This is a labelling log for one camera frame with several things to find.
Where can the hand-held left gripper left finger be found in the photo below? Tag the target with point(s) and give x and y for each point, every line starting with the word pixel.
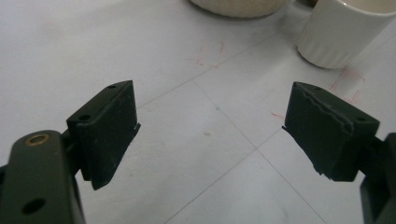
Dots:
pixel 106 133

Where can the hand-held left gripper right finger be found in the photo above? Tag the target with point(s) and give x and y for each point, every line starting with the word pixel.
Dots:
pixel 323 137

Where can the white cup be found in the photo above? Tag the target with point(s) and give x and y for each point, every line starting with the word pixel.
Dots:
pixel 336 34

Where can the cream rice container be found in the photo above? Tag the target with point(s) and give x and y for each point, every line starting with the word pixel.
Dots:
pixel 239 7

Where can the white table sheet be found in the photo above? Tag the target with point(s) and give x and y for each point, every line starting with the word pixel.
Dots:
pixel 199 130

